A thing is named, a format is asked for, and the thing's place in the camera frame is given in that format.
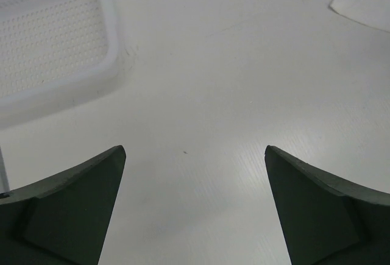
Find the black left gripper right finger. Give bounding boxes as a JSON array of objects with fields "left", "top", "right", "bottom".
[{"left": 264, "top": 146, "right": 389, "bottom": 264}]

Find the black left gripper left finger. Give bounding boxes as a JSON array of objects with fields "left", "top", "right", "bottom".
[{"left": 1, "top": 146, "right": 126, "bottom": 264}]

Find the white t shirt robot print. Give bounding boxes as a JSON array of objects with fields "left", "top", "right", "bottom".
[{"left": 329, "top": 0, "right": 389, "bottom": 32}]

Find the white perforated plastic basket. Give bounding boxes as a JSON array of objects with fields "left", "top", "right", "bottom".
[{"left": 1, "top": 0, "right": 119, "bottom": 115}]

